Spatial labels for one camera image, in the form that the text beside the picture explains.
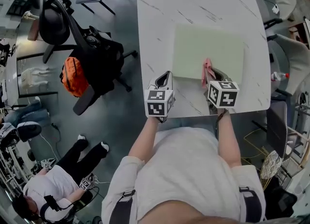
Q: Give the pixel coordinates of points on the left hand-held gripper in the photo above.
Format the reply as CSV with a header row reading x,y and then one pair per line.
x,y
156,103

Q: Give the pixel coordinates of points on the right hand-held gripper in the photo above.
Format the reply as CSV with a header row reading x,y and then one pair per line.
x,y
225,97

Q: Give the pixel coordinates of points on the pink cloth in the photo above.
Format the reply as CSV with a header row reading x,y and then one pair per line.
x,y
207,63

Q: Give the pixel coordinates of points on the pale green mat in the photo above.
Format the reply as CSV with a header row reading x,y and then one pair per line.
x,y
208,44

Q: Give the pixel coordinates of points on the person's right forearm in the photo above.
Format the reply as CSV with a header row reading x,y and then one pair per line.
x,y
228,140

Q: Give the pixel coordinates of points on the person's left forearm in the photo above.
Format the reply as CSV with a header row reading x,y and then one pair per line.
x,y
145,140

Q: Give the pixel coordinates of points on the person's legs in jeans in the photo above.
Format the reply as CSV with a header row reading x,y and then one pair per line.
x,y
189,122

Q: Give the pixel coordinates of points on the clear plastic water bottle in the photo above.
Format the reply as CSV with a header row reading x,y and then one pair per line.
x,y
278,76

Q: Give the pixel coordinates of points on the black office chair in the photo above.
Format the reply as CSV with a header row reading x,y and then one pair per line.
x,y
97,49

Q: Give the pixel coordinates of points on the white power adapter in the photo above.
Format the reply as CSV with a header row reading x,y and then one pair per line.
x,y
276,9

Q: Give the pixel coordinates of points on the person's white shirt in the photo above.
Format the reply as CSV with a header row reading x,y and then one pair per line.
x,y
186,165

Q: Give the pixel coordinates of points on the orange jacket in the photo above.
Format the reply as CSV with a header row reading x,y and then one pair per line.
x,y
73,78

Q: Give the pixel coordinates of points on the woven round fan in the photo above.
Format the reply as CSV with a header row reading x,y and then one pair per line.
x,y
271,165

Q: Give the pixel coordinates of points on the wooden stool brown cushion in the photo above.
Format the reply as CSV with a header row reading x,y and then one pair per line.
x,y
32,30

